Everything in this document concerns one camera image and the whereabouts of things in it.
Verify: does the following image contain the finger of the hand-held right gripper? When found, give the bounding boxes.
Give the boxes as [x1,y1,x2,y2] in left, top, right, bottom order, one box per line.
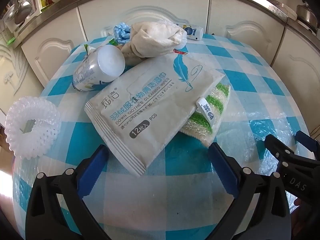
[296,131,318,156]
[264,134,295,161]

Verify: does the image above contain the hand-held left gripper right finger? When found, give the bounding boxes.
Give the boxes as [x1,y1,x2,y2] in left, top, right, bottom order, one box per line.
[208,142,293,240]

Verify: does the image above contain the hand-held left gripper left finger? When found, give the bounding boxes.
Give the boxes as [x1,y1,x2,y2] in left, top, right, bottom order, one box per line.
[25,144,118,240]

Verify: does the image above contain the large clear plastic bag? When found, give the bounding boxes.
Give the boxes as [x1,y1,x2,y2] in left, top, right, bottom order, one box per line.
[220,105,299,172]

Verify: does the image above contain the white wet wipes packet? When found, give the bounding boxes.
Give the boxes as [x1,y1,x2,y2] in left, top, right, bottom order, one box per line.
[84,55,225,178]

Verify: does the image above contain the green striped scrubbing cloth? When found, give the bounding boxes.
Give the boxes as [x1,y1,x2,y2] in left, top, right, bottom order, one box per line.
[180,82,231,147]

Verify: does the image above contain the white foam net ring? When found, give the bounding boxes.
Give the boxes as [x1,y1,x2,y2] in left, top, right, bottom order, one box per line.
[4,96,62,159]

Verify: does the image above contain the white plastic bottle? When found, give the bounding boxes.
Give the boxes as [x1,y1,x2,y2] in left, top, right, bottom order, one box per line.
[72,45,125,92]

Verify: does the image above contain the blue plastic bag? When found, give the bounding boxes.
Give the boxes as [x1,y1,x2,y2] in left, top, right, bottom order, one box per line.
[114,22,133,46]

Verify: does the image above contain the small white blue-label bottle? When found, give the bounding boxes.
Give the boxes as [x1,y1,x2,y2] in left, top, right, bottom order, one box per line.
[176,22,204,41]

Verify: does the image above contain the beige cloth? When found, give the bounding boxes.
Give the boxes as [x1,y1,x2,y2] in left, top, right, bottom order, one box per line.
[120,21,188,65]

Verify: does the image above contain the blue white checkered tablecloth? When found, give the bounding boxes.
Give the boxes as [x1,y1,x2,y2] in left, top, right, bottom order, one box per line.
[12,34,320,240]

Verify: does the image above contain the large steel pot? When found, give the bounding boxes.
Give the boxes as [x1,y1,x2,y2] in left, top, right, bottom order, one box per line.
[296,1,320,30]

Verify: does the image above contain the steel ladle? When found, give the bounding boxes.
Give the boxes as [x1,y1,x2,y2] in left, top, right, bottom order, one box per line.
[14,1,32,23]

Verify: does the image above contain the white dish rack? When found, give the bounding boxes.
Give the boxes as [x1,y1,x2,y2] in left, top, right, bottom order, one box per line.
[5,0,42,34]

